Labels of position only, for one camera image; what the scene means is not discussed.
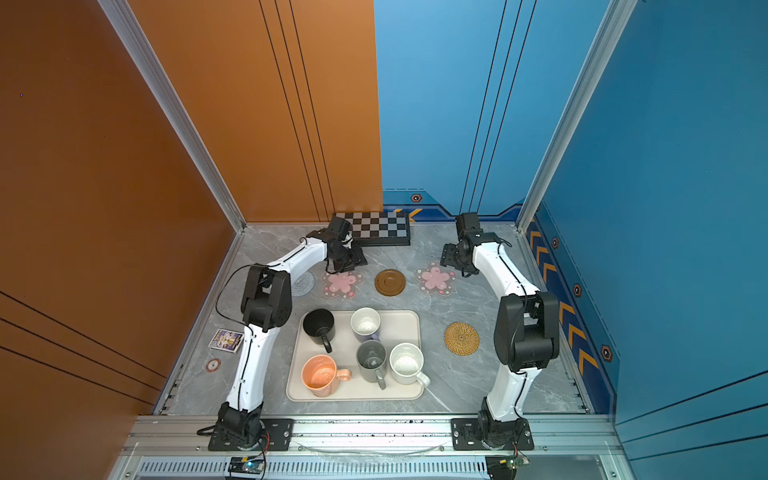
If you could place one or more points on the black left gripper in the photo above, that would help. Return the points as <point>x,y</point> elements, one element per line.
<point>358,259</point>

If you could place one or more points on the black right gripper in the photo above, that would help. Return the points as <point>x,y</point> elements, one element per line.
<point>447,257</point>

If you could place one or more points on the pink flower coaster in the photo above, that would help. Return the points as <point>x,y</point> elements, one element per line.
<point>435,279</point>
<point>342,285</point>

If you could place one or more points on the light blue woven coaster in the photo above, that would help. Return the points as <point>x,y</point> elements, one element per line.
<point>303,285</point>

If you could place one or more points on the brown wooden round coaster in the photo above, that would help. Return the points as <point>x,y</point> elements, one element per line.
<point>390,282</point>

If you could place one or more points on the tan rattan round coaster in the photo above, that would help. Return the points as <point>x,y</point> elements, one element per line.
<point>461,339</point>

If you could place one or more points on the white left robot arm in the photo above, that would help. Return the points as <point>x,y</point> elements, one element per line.
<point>266,306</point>

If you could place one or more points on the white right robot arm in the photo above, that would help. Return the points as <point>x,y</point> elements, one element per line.
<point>525,339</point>

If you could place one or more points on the black white chessboard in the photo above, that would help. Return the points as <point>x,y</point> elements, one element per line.
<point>379,229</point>

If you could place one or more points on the white lavender mug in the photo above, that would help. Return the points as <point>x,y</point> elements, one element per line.
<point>366,324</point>

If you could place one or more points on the black mug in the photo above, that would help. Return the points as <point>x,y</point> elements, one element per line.
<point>319,325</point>

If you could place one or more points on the beige serving tray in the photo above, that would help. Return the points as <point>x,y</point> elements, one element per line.
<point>397,326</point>

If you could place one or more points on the grey mug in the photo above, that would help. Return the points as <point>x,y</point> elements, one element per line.
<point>371,357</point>

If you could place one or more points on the orange pink mug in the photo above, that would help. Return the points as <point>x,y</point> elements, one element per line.
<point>322,376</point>

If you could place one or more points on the purple playing card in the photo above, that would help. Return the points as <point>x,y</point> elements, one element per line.
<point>226,341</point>

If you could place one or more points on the small red round token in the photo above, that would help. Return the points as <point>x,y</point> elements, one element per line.
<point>213,365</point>

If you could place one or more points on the small right circuit board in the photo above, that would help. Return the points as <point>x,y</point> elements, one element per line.
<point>504,468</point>

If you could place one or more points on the green circuit board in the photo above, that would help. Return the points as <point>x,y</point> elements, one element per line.
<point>246,467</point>

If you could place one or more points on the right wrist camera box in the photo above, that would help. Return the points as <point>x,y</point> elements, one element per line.
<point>468,225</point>

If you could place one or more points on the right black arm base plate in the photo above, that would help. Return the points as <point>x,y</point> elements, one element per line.
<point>470,434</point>

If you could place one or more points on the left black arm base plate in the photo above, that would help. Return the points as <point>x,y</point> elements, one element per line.
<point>274,436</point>

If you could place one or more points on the aluminium front rail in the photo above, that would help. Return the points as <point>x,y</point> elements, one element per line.
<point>393,446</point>

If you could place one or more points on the aluminium right corner post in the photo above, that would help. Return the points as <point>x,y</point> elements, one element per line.
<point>610,30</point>

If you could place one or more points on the aluminium corner post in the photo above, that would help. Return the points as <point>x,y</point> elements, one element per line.
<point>610,30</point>
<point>126,25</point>

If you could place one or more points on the aluminium left corner post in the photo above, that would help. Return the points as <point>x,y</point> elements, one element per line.
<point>126,25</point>

